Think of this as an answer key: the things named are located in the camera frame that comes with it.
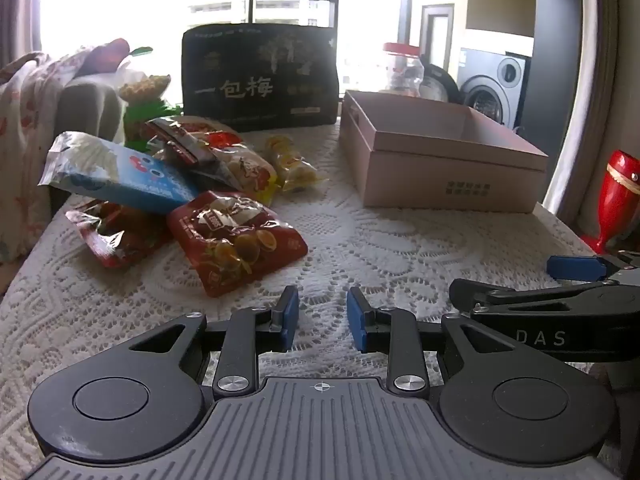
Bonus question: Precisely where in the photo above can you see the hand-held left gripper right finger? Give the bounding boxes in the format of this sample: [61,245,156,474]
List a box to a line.
[346,286,523,397]

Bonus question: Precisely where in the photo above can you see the white curved frame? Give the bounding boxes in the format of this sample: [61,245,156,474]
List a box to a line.
[542,0,640,216]

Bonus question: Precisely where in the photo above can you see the black gift bag gold print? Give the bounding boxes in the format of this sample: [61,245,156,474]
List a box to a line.
[181,22,340,133]

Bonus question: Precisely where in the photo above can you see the rice cracker packet red label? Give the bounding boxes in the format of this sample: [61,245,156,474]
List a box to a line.
[210,141,279,207]

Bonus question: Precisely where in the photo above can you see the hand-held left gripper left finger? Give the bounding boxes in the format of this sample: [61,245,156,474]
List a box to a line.
[125,285,301,400]

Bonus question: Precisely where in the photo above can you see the red snack packet white label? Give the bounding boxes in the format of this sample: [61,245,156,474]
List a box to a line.
[166,191,309,298]

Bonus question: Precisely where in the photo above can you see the green toy bucket yellow balls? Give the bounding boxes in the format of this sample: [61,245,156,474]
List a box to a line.
[118,74,183,153]

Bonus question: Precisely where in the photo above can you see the pale curtain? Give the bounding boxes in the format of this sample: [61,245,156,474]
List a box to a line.
[0,0,48,68]

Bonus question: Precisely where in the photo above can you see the red wooden vase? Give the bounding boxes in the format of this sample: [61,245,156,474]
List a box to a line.
[580,150,640,256]

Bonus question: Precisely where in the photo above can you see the floral blanket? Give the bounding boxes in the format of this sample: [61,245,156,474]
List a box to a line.
[0,47,126,261]

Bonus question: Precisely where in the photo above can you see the long yellow printed snack packet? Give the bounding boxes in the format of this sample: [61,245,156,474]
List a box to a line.
[264,135,319,193]

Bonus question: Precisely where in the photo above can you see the glossy red snack packet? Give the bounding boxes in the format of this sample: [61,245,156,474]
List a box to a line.
[64,199,173,268]

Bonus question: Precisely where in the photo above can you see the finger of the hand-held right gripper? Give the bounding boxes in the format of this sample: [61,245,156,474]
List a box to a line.
[546,252,640,281]
[449,278,640,317]

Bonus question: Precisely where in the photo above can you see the white lace tablecloth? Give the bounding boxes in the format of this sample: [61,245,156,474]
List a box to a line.
[0,120,640,480]

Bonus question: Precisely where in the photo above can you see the clear plastic jar red lid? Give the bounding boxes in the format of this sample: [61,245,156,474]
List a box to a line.
[382,42,425,98]

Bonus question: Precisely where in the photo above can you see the red plush toy green leaf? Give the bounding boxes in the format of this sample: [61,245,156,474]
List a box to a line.
[82,37,153,76]

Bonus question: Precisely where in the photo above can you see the pink cardboard box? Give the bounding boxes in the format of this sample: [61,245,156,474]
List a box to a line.
[339,89,550,215]

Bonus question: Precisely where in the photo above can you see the blue white snack packet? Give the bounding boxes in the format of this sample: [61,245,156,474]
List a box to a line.
[37,131,201,216]

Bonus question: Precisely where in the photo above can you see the grey washing machine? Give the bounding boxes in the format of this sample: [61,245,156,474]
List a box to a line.
[457,47,531,128]

